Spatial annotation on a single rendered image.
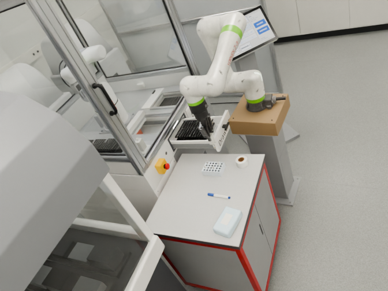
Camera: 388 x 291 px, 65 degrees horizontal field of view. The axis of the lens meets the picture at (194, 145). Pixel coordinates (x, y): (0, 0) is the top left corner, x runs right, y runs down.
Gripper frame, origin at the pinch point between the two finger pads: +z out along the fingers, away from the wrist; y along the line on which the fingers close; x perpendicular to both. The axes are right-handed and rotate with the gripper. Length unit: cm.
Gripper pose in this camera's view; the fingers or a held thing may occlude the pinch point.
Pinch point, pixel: (211, 138)
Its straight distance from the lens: 173.3
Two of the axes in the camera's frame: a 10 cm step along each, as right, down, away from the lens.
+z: 3.3, 7.3, 6.0
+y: 3.8, -6.8, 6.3
